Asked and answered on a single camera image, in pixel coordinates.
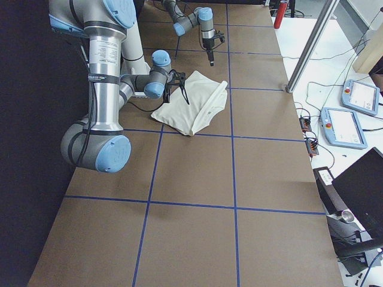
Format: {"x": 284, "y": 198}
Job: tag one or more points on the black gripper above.
{"x": 207, "y": 43}

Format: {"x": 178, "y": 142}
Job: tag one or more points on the cream long-sleeve printed shirt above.
{"x": 206, "y": 99}

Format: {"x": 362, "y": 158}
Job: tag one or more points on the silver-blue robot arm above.
{"x": 200, "y": 16}
{"x": 116, "y": 70}

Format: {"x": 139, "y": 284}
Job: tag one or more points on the red cardboard tube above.
{"x": 280, "y": 13}

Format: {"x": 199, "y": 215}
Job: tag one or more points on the far red power adapter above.
{"x": 305, "y": 123}

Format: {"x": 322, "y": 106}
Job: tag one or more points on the red power adapter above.
{"x": 305, "y": 123}
{"x": 312, "y": 147}

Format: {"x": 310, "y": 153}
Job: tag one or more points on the near red power adapter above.
{"x": 312, "y": 147}

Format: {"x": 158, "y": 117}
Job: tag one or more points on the near teach pendant tablet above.
{"x": 342, "y": 128}

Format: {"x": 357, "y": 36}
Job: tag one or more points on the teach pendant tablet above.
{"x": 342, "y": 128}
{"x": 360, "y": 97}

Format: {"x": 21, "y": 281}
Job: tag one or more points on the far teach pendant tablet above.
{"x": 360, "y": 97}

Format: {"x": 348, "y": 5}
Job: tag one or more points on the wooden board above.
{"x": 370, "y": 55}

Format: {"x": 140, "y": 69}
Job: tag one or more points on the black box with label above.
{"x": 329, "y": 196}

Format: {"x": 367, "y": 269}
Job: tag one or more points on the black monitor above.
{"x": 360, "y": 187}

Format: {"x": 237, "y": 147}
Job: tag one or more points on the steel cup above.
{"x": 347, "y": 216}

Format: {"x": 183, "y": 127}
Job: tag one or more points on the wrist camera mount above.
{"x": 220, "y": 36}
{"x": 176, "y": 79}

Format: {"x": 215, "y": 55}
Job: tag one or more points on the aluminium frame post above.
{"x": 319, "y": 27}

